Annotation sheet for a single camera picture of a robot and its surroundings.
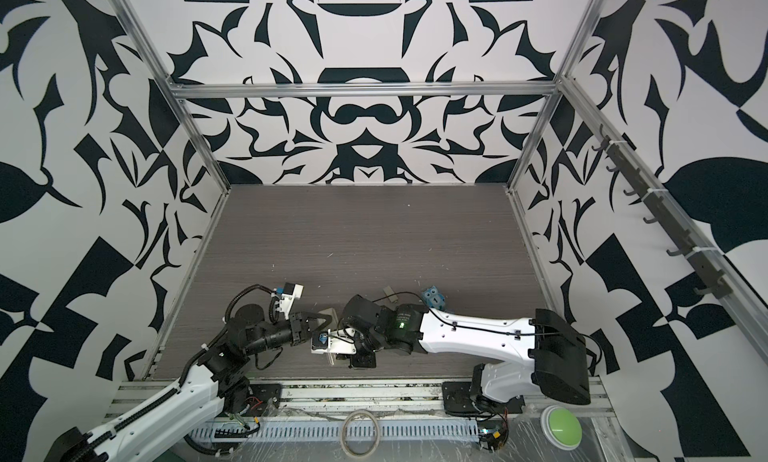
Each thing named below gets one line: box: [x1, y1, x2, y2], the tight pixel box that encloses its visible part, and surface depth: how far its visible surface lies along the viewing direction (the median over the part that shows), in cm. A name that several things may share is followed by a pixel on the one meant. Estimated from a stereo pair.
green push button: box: [540, 405, 583, 451], surface depth 71 cm
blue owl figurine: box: [422, 285, 445, 310], surface depth 92 cm
